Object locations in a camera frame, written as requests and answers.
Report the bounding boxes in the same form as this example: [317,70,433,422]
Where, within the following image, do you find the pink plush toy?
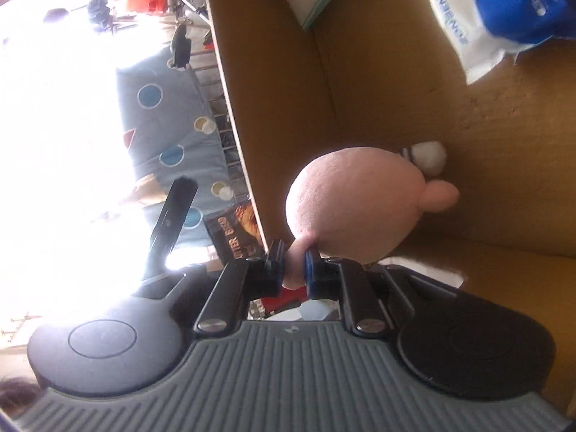
[281,141,460,291]

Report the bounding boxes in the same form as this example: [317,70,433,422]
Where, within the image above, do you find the black flat bar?
[146,177,199,280]

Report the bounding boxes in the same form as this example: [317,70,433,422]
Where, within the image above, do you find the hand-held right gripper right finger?
[303,247,455,338]

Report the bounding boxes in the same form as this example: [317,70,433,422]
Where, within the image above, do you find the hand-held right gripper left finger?
[130,238,289,338]

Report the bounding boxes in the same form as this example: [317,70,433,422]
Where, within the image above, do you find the cardboard box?
[200,0,576,415]

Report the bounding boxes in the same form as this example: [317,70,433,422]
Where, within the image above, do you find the brown cloth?
[130,175,159,208]

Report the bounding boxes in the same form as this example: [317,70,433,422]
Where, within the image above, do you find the blue dotted blanket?
[116,49,253,248]

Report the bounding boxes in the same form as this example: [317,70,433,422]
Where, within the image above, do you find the dark bread box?
[204,199,266,267]

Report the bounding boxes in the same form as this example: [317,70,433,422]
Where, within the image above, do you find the black bicycle saddle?
[168,24,193,70]

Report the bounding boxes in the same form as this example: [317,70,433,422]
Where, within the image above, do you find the red crate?
[126,0,169,15]

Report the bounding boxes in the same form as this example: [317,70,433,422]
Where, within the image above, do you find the blue teal wet wipes pack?
[411,0,576,85]

